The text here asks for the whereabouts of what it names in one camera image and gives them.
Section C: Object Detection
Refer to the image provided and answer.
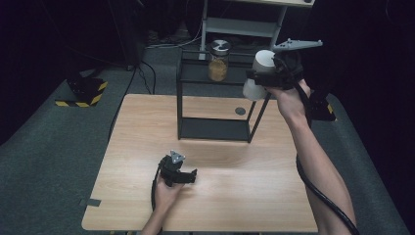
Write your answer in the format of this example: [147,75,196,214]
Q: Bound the white floor cable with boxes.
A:
[146,19,204,51]

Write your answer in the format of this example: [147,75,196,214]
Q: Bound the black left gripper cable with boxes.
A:
[150,162,164,213]

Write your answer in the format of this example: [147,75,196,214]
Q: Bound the glass jar with metal lid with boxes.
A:
[207,39,233,83]

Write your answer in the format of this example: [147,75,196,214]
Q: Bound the grey metal desk frame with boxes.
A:
[198,0,317,62]

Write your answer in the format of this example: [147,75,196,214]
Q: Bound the black floor cable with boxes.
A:
[107,60,158,142]

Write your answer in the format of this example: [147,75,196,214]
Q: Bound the person's right hand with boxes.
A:
[264,78,313,122]

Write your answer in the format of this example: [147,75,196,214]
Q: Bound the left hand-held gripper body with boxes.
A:
[159,149,188,188]

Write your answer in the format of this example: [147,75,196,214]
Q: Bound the black metal shelf rack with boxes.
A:
[175,50,277,144]

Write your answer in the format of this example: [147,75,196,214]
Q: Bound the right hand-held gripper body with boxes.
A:
[271,37,324,91]

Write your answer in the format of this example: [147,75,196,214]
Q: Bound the black yellow striped stand base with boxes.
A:
[308,91,338,122]
[54,76,109,109]

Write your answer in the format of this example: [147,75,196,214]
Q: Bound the grey tape strip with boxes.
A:
[78,197,102,208]

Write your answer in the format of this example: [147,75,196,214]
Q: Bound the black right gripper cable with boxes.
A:
[275,57,361,235]

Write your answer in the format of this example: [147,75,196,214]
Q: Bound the white plastic bottle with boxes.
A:
[242,49,278,102]

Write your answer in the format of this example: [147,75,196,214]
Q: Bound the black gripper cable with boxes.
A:
[275,57,361,235]
[150,162,164,213]

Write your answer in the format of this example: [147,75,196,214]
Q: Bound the person's left hand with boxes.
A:
[152,174,186,214]

